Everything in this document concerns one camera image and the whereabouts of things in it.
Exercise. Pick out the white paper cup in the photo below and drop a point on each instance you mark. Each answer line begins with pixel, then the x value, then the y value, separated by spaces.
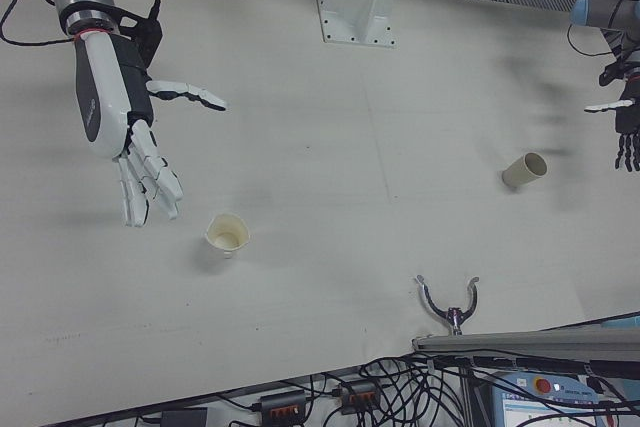
pixel 227 237

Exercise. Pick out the black power brick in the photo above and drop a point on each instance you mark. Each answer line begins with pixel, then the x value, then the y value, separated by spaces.
pixel 185 419

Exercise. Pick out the grey teach pendant red button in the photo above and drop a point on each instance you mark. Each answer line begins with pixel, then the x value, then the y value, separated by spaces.
pixel 545 387

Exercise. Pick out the black orange power strip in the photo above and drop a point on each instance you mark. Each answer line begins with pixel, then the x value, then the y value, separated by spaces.
pixel 357 394
pixel 282 403

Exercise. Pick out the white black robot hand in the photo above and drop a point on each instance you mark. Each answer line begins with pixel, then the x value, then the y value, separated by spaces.
pixel 100 97
pixel 627 119

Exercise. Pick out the silver metal claw clamp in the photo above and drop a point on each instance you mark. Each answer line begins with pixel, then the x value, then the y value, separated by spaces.
pixel 455 317

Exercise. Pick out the beige cylindrical cup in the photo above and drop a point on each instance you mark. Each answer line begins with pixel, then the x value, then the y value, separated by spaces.
pixel 520 174

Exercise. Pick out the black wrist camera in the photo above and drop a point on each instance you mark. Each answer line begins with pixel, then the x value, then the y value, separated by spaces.
pixel 612 74
pixel 147 34

